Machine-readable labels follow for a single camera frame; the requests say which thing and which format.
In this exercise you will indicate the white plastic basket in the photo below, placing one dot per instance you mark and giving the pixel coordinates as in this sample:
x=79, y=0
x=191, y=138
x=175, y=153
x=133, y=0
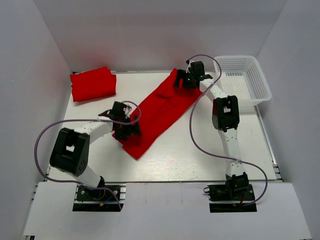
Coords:
x=243, y=77

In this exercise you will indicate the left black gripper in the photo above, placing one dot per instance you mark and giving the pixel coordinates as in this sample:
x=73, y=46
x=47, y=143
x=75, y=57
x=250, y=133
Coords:
x=127, y=130

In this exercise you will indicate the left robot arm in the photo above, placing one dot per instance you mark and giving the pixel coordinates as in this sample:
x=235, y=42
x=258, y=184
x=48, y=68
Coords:
x=70, y=153

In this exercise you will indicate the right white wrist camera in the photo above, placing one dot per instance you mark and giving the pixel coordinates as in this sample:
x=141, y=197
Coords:
x=189, y=68

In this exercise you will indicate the folded red t-shirt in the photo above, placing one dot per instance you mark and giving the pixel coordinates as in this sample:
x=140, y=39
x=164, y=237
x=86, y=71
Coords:
x=93, y=84

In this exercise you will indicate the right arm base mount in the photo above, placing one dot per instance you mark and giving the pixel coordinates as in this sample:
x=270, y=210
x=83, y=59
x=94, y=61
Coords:
x=221, y=202

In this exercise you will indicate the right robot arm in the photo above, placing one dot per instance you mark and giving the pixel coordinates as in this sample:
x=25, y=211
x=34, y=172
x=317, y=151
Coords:
x=225, y=119

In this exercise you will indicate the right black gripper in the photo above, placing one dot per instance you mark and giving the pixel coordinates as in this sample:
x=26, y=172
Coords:
x=180, y=80

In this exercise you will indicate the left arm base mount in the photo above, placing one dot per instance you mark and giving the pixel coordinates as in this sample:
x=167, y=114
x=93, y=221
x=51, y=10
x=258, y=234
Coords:
x=99, y=201

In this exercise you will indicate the red t-shirt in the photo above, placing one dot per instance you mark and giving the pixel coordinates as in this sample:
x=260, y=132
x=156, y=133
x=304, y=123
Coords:
x=160, y=110
x=93, y=84

